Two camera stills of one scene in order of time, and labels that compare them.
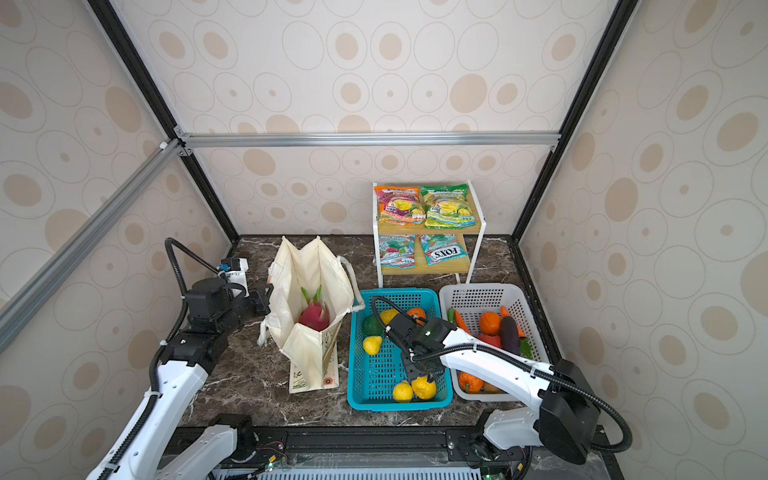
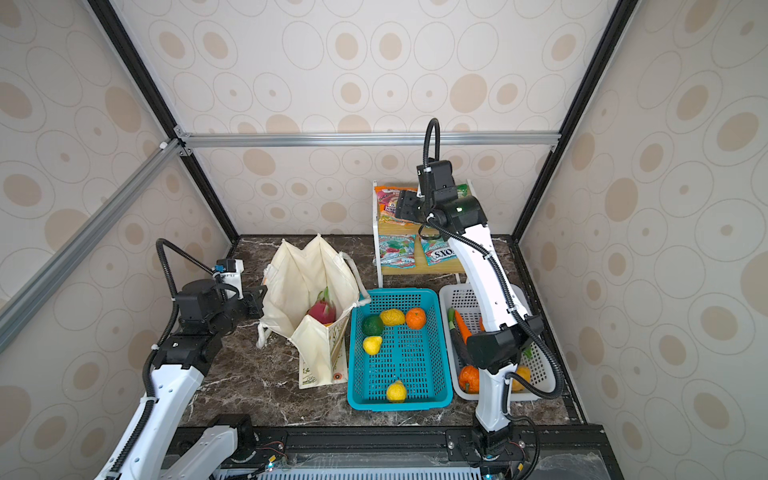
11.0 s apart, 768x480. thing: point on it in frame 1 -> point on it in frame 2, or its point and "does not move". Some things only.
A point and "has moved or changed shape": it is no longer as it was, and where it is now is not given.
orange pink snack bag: [400, 205] does not move
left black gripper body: [252, 304] does not move
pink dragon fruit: [315, 314] has moved or changed shape
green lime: [372, 326] does not move
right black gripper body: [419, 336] -> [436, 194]
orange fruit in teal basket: [420, 314] does not move
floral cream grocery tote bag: [313, 356] has moved or changed shape
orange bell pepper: [475, 384] does not move
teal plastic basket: [376, 363] does not move
